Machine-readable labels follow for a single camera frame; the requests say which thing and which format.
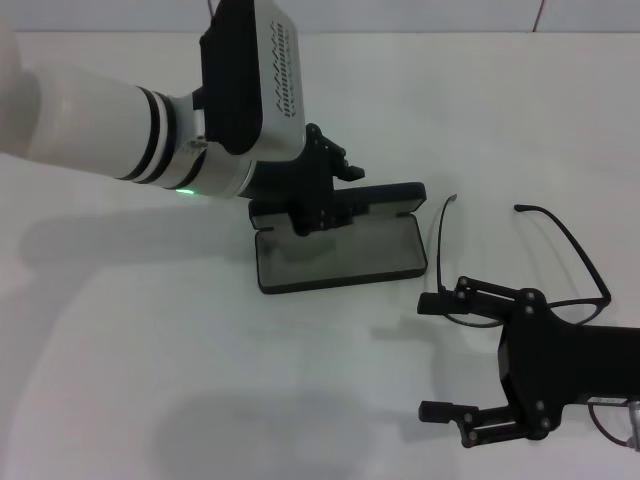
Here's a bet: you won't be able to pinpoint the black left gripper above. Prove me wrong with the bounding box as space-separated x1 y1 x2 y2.
248 122 370 237

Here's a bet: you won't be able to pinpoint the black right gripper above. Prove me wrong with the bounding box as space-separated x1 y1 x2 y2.
417 275 640 450

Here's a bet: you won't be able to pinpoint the black glasses case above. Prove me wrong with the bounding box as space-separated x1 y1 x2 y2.
248 182 428 295

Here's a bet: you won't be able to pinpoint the black frame glasses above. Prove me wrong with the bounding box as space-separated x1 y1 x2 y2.
436 193 613 330

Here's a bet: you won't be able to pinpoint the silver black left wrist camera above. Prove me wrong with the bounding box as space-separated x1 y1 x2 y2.
198 0 308 164

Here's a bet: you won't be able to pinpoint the right gripper cable with plug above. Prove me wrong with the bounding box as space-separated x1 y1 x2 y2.
588 398 640 450

